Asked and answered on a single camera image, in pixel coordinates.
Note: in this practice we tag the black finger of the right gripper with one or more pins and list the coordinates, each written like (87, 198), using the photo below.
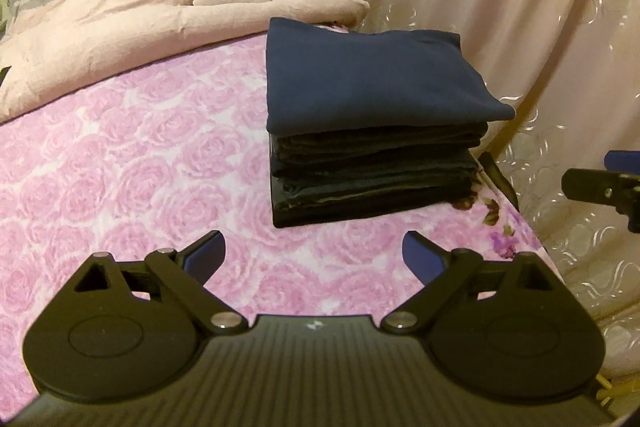
(616, 186)

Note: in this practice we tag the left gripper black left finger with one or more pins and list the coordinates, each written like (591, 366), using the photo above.
(117, 330)

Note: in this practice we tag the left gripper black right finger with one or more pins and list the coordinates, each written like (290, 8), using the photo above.
(508, 330)

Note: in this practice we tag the navy blue garment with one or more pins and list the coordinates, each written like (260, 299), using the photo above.
(321, 80)

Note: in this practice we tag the stack of folded dark clothes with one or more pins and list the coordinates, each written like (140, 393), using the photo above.
(355, 174)

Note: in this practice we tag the pink rose pattern blanket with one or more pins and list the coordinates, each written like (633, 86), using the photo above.
(161, 155)

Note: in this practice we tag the pink embroidered curtain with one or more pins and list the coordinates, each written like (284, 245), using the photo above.
(571, 70)

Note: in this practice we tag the pale pink quilt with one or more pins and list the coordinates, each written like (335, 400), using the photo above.
(69, 44)

